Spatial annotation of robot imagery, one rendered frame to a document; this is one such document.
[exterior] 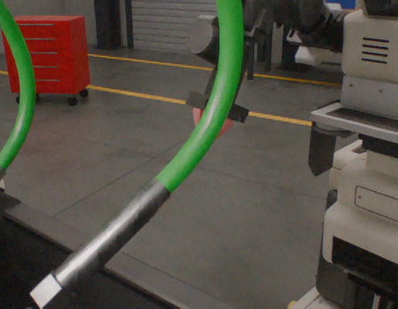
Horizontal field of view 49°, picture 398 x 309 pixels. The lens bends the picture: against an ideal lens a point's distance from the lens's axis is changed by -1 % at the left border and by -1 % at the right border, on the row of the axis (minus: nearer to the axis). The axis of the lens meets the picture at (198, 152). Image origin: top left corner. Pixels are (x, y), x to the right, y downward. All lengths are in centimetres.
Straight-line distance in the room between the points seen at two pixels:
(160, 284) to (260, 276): 158
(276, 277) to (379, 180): 120
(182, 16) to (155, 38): 68
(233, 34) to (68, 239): 45
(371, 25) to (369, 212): 39
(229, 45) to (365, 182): 76
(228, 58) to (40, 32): 439
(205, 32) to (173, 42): 690
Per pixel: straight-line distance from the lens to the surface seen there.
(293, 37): 102
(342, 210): 103
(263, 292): 202
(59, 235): 66
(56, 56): 460
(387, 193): 98
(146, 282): 55
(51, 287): 27
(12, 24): 43
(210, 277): 208
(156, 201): 26
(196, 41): 73
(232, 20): 25
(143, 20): 795
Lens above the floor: 129
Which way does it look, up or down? 23 degrees down
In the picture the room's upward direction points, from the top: straight up
